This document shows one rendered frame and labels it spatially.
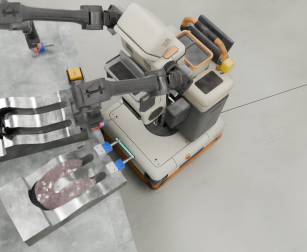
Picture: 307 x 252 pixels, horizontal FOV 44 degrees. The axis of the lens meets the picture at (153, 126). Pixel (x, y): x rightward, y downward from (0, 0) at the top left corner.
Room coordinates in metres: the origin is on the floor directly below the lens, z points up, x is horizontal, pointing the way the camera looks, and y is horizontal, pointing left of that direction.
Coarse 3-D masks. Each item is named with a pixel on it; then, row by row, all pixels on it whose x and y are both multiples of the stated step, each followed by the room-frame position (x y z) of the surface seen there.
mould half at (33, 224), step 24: (96, 144) 0.74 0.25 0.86; (48, 168) 0.57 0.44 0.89; (96, 168) 0.62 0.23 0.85; (0, 192) 0.42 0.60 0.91; (24, 192) 0.44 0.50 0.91; (96, 192) 0.50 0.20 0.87; (24, 216) 0.34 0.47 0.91; (48, 216) 0.36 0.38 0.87; (72, 216) 0.39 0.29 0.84; (24, 240) 0.25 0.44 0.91
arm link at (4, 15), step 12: (0, 12) 0.98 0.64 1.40; (12, 12) 0.97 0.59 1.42; (24, 12) 0.98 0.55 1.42; (36, 12) 1.01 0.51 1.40; (48, 12) 1.04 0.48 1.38; (60, 12) 1.07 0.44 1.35; (72, 12) 1.10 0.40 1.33; (84, 12) 1.14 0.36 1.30; (12, 24) 0.97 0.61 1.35; (84, 24) 1.11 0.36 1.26
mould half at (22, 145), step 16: (48, 96) 0.94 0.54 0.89; (64, 96) 0.95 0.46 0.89; (48, 112) 0.85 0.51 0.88; (64, 112) 0.87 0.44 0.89; (64, 128) 0.78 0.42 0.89; (0, 144) 0.66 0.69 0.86; (16, 144) 0.64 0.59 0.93; (32, 144) 0.67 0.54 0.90; (48, 144) 0.70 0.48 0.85; (64, 144) 0.73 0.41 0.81; (0, 160) 0.60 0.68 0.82
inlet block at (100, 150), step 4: (116, 140) 0.78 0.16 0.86; (120, 140) 0.78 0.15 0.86; (100, 144) 0.73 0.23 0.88; (104, 144) 0.74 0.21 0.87; (108, 144) 0.74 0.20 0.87; (112, 144) 0.75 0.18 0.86; (96, 148) 0.71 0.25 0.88; (100, 148) 0.71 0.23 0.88; (104, 148) 0.72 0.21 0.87; (108, 148) 0.72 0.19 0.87; (112, 148) 0.73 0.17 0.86; (96, 152) 0.69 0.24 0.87; (100, 152) 0.69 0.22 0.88; (104, 152) 0.70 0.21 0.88; (100, 156) 0.68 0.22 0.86
